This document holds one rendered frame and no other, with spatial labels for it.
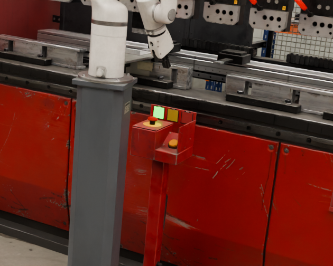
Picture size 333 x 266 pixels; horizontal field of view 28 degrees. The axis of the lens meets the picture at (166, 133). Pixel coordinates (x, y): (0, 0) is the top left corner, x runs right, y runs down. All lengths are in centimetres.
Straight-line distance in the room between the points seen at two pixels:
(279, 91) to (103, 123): 80
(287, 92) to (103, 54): 83
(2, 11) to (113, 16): 137
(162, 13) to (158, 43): 16
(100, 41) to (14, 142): 117
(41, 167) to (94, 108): 100
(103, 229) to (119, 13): 75
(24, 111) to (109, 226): 100
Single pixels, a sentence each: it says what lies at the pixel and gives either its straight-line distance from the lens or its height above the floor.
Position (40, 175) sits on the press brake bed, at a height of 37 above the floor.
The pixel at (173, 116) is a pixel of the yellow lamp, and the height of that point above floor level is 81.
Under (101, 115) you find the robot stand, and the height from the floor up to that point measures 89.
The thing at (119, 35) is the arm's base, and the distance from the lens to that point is 221.
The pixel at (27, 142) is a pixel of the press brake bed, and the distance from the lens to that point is 319.
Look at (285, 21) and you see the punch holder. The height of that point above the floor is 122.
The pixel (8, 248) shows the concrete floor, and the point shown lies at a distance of 331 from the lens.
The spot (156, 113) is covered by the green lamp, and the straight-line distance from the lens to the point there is 267.
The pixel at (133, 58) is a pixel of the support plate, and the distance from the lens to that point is 274.
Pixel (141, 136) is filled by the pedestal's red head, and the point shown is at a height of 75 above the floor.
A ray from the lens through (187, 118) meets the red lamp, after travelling 261.
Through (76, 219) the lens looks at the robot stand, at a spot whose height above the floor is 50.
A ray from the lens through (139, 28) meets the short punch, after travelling 293.
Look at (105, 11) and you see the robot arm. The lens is 219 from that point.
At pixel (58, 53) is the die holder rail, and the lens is 316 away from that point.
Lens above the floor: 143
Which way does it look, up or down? 15 degrees down
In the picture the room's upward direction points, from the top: 5 degrees clockwise
